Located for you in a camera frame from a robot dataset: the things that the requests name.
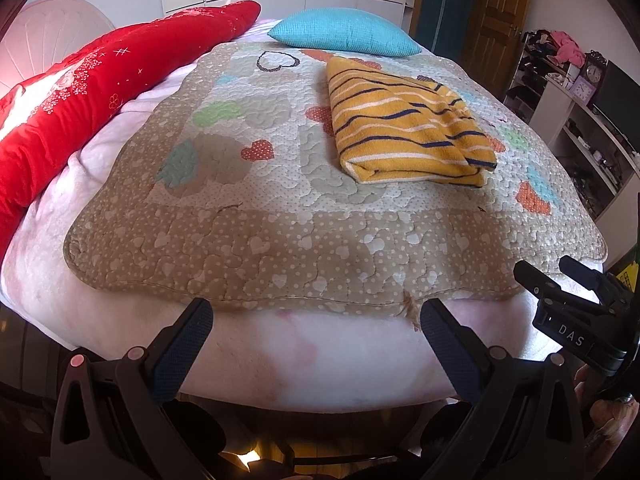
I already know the pink round headboard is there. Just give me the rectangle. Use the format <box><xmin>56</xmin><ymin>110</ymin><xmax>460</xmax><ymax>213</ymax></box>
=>
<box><xmin>0</xmin><ymin>0</ymin><xmax>116</xmax><ymax>93</ymax></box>

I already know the purple clock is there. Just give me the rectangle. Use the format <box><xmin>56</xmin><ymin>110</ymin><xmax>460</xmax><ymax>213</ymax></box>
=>
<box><xmin>576</xmin><ymin>77</ymin><xmax>598</xmax><ymax>106</ymax></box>

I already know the black ornate clock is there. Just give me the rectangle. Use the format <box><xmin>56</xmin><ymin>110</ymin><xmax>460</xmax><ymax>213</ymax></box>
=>
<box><xmin>582</xmin><ymin>50</ymin><xmax>608</xmax><ymax>86</ymax></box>

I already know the dark teal curtain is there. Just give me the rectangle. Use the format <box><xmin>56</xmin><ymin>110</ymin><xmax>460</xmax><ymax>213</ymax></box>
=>
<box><xmin>417</xmin><ymin>0</ymin><xmax>473</xmax><ymax>53</ymax></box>

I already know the wooden door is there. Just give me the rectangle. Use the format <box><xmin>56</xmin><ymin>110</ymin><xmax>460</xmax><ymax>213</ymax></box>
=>
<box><xmin>460</xmin><ymin>0</ymin><xmax>536</xmax><ymax>96</ymax></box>

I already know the yellow striped knit sweater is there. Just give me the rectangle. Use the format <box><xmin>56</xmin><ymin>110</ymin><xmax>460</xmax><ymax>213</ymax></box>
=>
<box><xmin>326</xmin><ymin>56</ymin><xmax>498</xmax><ymax>188</ymax></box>

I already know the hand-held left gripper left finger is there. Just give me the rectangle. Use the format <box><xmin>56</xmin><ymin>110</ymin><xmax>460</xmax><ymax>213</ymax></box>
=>
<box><xmin>50</xmin><ymin>297</ymin><xmax>216</xmax><ymax>480</ymax></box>

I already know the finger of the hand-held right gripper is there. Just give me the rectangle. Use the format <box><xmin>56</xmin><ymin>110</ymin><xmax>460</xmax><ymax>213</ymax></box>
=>
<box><xmin>558</xmin><ymin>254</ymin><xmax>633</xmax><ymax>307</ymax></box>
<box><xmin>513</xmin><ymin>259</ymin><xmax>557</xmax><ymax>307</ymax></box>

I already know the black flat television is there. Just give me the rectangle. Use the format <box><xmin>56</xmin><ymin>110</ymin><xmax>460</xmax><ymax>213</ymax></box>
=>
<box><xmin>592</xmin><ymin>60</ymin><xmax>640</xmax><ymax>136</ymax></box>

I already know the beige quilted heart bedspread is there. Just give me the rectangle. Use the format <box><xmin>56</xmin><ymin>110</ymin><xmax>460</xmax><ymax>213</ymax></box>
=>
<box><xmin>62</xmin><ymin>42</ymin><xmax>608</xmax><ymax>322</ymax></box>

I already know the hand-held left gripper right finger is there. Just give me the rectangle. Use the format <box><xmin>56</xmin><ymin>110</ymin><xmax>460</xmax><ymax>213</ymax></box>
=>
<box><xmin>419</xmin><ymin>297</ymin><xmax>587</xmax><ymax>480</ymax></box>

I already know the pink clothing pile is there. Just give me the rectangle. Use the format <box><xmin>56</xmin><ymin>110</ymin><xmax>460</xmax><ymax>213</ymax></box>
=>
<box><xmin>550</xmin><ymin>30</ymin><xmax>587</xmax><ymax>66</ymax></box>

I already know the person's right hand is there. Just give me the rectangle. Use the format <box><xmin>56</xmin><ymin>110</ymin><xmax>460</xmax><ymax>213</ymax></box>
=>
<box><xmin>574</xmin><ymin>364</ymin><xmax>640</xmax><ymax>461</ymax></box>

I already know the white shelf unit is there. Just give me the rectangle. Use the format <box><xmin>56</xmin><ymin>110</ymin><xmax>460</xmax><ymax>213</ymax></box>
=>
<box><xmin>502</xmin><ymin>30</ymin><xmax>640</xmax><ymax>221</ymax></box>

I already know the long red pillow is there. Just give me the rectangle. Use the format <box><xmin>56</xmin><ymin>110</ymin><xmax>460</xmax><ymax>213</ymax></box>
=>
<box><xmin>0</xmin><ymin>0</ymin><xmax>262</xmax><ymax>256</ymax></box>

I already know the bed with white sheet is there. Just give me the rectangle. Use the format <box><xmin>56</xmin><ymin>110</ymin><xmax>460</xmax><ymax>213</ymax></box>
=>
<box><xmin>0</xmin><ymin>17</ymin><xmax>601</xmax><ymax>413</ymax></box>

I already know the turquoise pillow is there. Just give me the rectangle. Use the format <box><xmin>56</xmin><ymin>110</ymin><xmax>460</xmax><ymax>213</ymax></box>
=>
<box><xmin>267</xmin><ymin>8</ymin><xmax>422</xmax><ymax>57</ymax></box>

